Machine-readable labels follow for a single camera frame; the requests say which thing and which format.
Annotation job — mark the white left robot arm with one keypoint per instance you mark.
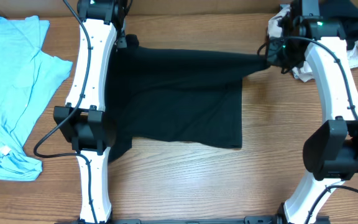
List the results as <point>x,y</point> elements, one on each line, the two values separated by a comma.
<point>83,120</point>

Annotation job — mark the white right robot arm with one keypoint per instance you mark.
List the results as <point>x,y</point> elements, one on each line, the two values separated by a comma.
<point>318,35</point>

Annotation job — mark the light blue t-shirt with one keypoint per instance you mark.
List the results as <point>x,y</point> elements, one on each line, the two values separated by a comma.
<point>28,80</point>

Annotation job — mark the beige garment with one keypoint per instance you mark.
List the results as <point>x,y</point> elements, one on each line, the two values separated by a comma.
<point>304,73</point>

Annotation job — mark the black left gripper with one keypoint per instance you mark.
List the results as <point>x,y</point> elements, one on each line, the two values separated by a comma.
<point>130,40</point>

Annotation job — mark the black folded garment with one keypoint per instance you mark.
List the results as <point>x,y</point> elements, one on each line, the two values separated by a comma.
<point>347,13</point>

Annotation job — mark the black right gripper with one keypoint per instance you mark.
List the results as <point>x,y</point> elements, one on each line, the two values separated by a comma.
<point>276,57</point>

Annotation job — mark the black shirt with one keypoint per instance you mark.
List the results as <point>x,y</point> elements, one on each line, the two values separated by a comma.
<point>177,95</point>

